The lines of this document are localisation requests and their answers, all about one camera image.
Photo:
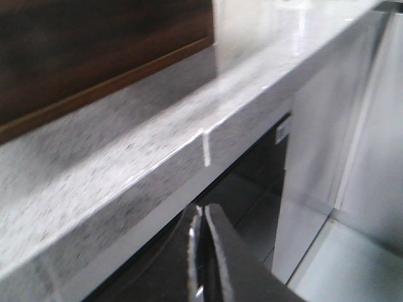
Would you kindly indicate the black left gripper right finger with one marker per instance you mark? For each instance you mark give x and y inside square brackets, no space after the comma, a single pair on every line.
[242,276]

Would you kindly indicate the dark wooden drawer cabinet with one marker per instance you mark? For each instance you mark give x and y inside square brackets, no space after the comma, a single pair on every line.
[58,56]

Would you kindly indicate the grey cabinet side panel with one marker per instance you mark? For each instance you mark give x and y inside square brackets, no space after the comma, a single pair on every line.
[344,154]

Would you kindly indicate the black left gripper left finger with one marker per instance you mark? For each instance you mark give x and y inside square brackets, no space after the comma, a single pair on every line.
[195,251]

